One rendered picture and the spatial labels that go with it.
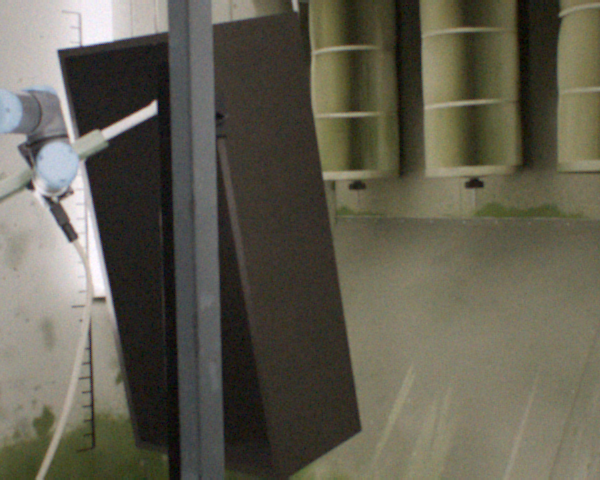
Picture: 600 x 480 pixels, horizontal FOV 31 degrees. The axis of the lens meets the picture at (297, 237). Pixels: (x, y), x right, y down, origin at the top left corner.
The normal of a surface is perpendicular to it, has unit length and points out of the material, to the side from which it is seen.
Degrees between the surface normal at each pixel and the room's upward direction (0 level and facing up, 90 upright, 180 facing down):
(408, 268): 57
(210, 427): 90
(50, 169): 86
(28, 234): 90
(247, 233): 90
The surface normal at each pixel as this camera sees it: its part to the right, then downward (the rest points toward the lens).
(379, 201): -0.73, 0.05
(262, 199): 0.75, 0.02
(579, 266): -0.62, -0.50
